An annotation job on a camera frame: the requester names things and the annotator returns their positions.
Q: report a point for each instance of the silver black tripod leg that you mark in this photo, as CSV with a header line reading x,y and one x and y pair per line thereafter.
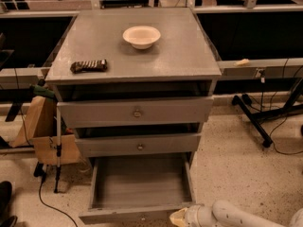
x,y
58,149

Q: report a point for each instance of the green tool handle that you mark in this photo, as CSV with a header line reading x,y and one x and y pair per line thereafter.
x,y
39,89

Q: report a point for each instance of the black stand base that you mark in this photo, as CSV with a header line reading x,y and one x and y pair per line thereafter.
x,y
288,109

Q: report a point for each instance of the white bowl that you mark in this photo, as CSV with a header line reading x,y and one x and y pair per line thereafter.
x,y
141,37

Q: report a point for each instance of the brown cardboard box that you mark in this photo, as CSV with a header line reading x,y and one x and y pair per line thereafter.
x,y
39,130

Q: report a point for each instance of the yellow foam scrap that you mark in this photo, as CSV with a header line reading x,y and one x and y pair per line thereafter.
x,y
241,62

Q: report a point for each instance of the dark striped snack bar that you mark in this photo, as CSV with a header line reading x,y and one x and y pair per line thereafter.
x,y
88,66

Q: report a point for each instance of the grey drawer cabinet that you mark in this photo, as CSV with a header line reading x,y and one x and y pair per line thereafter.
x,y
179,64

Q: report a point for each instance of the grey bottom drawer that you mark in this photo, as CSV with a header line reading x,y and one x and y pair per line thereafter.
x,y
139,187

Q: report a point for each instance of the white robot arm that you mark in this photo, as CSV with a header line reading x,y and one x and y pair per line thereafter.
x,y
225,214

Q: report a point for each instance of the grey drawer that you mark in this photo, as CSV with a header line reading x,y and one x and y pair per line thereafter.
x,y
138,139
139,187
128,112

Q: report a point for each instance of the grey middle drawer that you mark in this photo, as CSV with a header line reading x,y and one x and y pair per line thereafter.
x,y
138,139

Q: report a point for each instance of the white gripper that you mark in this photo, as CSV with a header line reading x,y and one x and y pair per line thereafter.
x,y
191,217

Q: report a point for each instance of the grey top drawer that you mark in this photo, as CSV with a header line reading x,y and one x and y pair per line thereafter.
x,y
128,112

